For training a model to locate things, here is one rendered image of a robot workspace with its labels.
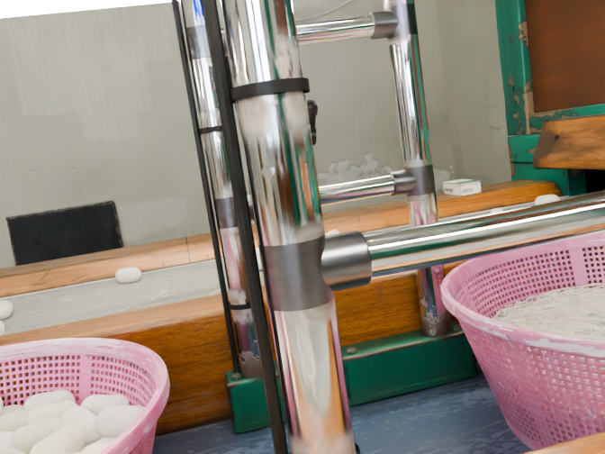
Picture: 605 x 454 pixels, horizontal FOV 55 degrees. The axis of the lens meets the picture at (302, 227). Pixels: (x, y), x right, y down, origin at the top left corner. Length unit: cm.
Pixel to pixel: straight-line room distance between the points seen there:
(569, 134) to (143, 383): 70
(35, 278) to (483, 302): 59
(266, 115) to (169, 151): 253
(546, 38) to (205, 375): 77
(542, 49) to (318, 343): 89
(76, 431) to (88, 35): 248
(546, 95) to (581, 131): 17
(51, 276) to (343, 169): 214
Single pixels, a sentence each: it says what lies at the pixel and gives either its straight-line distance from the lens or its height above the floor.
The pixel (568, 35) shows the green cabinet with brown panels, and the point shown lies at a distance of 100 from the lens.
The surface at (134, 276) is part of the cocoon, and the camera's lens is 76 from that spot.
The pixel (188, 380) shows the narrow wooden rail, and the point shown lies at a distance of 48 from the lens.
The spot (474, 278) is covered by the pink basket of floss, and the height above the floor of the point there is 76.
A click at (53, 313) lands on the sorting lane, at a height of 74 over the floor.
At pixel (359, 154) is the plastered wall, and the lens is 286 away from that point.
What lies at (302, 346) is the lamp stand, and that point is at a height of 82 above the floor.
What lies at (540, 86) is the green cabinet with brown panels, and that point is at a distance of 106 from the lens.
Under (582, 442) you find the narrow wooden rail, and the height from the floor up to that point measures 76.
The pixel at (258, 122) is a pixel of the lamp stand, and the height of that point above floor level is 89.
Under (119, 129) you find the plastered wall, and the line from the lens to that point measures 272.
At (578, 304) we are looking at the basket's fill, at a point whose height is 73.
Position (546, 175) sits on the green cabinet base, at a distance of 104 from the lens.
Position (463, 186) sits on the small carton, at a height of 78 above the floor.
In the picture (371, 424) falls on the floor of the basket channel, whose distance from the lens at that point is 45.
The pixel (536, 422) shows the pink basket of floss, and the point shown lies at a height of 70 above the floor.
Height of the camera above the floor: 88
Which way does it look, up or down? 8 degrees down
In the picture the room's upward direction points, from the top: 8 degrees counter-clockwise
